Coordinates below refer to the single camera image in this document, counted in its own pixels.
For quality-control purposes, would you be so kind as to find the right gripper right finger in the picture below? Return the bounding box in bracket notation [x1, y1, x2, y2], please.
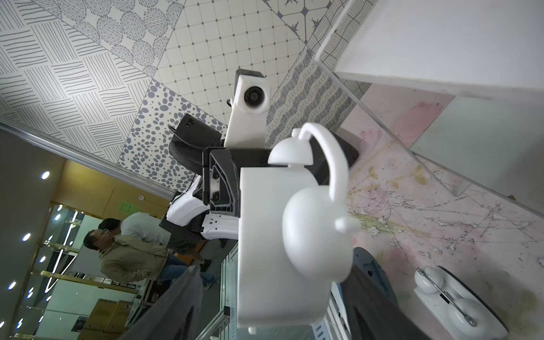
[341, 266, 429, 340]

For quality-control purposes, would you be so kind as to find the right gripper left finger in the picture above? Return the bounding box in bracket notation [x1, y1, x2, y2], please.
[120, 266, 203, 340]

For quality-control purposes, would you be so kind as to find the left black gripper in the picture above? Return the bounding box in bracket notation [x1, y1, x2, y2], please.
[202, 147, 271, 217]

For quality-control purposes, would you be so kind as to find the white metal twin-bell alarm clock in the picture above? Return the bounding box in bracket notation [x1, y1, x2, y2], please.
[414, 266, 509, 340]

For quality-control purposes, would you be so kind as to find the white plastic twin-bell alarm clock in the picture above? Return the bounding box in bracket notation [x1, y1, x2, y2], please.
[237, 123, 361, 334]

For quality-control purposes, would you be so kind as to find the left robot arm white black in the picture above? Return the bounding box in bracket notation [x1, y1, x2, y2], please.
[160, 114, 271, 241]

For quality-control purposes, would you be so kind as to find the right blue round alarm clock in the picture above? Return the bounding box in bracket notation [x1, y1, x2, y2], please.
[333, 246, 399, 339]

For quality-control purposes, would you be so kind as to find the white two-tier shelf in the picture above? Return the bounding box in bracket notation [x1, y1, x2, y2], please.
[314, 1, 543, 215]

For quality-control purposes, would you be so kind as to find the man in white shirt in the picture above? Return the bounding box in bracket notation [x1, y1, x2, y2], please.
[99, 212, 211, 266]

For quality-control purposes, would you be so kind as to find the man in beige jacket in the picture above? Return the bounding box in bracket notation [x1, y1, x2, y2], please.
[83, 229, 218, 286]

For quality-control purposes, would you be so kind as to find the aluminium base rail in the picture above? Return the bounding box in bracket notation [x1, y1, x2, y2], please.
[197, 240, 351, 339]

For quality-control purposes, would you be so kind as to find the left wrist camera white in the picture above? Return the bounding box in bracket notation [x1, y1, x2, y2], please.
[224, 69, 271, 148]

